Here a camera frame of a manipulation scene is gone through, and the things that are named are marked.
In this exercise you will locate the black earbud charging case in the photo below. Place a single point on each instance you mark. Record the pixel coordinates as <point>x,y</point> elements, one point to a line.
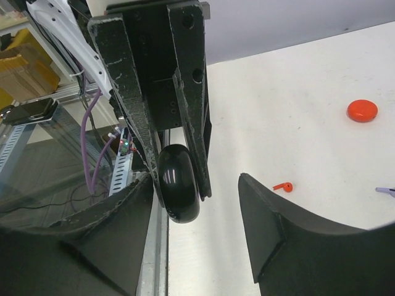
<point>177,184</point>

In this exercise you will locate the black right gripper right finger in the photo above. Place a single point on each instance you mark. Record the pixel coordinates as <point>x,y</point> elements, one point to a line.
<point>293,251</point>

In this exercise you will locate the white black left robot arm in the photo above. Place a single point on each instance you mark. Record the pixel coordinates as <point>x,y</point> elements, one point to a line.
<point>68,22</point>

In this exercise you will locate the orange charging case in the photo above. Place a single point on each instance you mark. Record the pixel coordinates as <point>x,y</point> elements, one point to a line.
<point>362,111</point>

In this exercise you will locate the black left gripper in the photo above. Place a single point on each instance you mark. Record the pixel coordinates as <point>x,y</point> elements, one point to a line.
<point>154,54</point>

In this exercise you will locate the grey slotted cable tray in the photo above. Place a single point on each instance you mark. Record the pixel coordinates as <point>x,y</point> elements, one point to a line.
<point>123,161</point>

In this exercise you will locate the black phone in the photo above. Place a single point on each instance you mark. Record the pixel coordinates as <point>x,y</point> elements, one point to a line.
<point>26,113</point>

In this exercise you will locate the cardboard boxes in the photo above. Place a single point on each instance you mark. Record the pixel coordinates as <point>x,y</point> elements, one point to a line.
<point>26,71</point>

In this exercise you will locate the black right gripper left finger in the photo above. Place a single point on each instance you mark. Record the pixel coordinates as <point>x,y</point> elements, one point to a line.
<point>97,251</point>

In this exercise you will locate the orange earbud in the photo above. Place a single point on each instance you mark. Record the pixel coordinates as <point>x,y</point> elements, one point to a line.
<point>287,187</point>

